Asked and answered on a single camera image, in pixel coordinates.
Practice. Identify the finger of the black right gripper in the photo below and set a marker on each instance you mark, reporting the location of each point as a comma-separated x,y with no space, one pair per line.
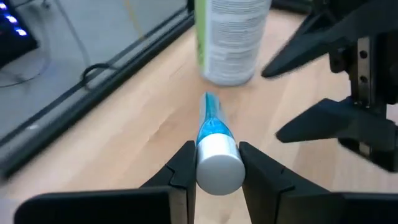
326,34
342,124

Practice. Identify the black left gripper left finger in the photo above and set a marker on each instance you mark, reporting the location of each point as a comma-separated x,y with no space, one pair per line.
155,205

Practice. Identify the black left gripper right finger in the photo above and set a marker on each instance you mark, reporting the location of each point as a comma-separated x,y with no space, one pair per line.
295,205

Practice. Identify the teal box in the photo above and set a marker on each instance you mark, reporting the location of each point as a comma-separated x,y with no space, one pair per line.
217,161

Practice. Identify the white wipes canister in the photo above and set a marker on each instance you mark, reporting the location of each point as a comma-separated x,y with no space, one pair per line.
230,40

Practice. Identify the black device blue lights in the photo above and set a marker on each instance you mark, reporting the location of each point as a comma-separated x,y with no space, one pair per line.
12,46

